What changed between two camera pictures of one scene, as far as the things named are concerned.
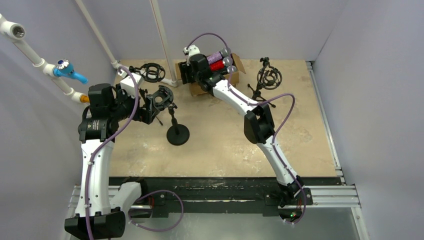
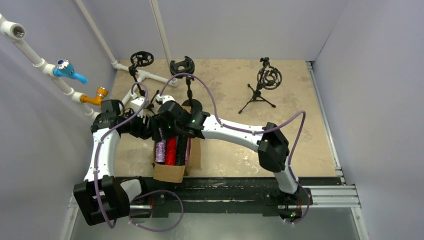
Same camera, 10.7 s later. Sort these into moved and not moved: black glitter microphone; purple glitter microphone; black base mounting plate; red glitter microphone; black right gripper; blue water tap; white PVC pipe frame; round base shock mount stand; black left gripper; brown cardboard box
Moved: purple glitter microphone; black right gripper; brown cardboard box; black left gripper; black glitter microphone; round base shock mount stand; red glitter microphone
Not moved: white PVC pipe frame; black base mounting plate; blue water tap
